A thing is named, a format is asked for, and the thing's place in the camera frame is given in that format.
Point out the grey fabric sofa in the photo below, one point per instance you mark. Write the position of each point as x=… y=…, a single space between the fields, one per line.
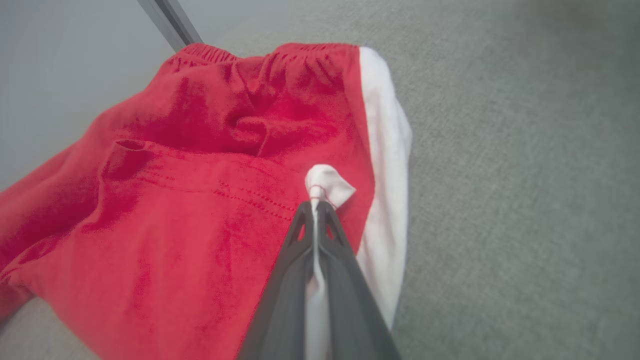
x=525 y=175

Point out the grey grooved partition post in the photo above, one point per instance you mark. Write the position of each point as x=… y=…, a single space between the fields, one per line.
x=172 y=22

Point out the red white shorts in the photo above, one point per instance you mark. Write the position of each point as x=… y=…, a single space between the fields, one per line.
x=175 y=225

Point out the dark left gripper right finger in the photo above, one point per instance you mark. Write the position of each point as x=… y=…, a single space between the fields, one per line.
x=355 y=310

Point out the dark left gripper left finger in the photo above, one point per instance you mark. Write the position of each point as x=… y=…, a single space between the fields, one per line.
x=280 y=310

